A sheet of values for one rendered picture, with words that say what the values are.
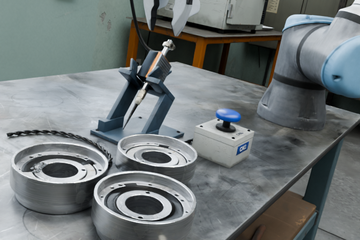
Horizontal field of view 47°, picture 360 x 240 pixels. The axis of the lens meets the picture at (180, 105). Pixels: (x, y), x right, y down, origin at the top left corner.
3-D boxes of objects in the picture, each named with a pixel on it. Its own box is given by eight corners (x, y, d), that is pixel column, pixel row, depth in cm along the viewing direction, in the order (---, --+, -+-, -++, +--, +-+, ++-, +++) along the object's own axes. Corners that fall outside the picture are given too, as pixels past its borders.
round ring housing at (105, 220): (79, 207, 46) (82, 173, 45) (165, 199, 51) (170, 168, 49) (106, 270, 37) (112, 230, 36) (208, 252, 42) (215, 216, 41)
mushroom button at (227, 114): (228, 147, 64) (234, 117, 62) (205, 139, 66) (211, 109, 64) (239, 141, 67) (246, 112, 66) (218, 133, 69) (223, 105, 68)
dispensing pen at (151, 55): (110, 120, 64) (158, 31, 69) (122, 130, 68) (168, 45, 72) (120, 125, 63) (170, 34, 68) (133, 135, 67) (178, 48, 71)
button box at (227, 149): (230, 169, 62) (236, 138, 61) (190, 152, 66) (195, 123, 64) (252, 155, 69) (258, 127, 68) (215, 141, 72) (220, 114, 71)
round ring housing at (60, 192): (40, 230, 41) (43, 192, 40) (-8, 184, 47) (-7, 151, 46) (122, 200, 49) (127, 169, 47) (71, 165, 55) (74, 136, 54)
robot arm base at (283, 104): (271, 104, 104) (280, 65, 102) (331, 122, 97) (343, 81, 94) (246, 114, 92) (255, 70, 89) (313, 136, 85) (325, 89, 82)
